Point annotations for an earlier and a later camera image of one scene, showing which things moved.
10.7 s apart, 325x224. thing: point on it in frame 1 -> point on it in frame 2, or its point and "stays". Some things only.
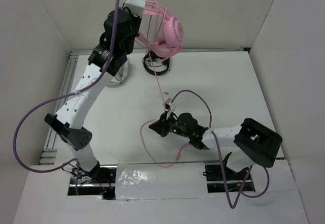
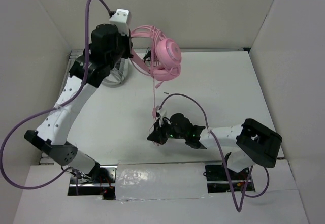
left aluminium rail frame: x=52 y=143 stays
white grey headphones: x=122 y=75 stays
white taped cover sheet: x=146 y=180 stays
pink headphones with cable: x=164 y=33 -> x=167 y=57
